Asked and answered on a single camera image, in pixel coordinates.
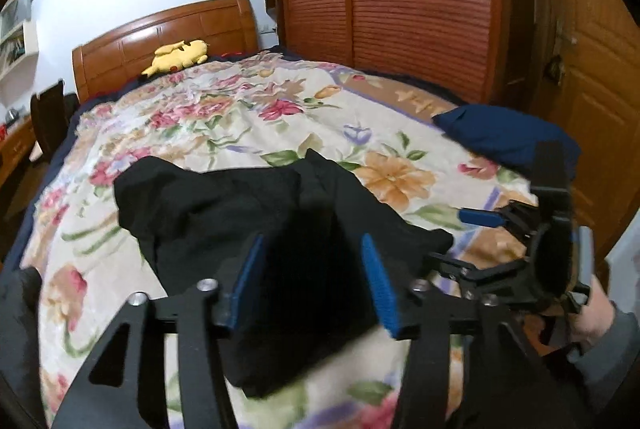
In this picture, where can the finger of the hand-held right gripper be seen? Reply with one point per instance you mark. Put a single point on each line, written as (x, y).
(480, 216)
(470, 271)

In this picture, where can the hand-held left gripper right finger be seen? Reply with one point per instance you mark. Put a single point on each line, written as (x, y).
(380, 279)

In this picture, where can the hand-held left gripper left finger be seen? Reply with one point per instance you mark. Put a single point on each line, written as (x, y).
(247, 279)

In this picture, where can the black coat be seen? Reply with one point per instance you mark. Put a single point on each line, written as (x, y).
(200, 209)

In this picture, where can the person's right forearm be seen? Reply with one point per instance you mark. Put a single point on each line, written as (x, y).
(615, 354)

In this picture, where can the person's right hand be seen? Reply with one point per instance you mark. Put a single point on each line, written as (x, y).
(595, 314)

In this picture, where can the navy blue folded cloth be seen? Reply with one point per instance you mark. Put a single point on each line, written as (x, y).
(505, 134)

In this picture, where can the floral blanket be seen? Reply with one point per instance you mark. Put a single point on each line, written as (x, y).
(300, 119)

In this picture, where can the wooden door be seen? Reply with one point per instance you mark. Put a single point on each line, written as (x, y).
(595, 84)

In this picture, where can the yellow plush toy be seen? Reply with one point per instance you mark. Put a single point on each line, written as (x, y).
(180, 55)

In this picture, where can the dark grey cloth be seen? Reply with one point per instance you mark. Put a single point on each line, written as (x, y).
(20, 344)

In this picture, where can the dark brown chair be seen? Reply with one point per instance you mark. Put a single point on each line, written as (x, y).
(50, 119)

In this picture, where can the wooden desk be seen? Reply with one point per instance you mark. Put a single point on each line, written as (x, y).
(15, 149)

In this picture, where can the wooden bed headboard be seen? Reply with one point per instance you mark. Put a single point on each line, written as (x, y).
(150, 29)

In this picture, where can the white wall shelf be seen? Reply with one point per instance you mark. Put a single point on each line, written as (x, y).
(17, 39)

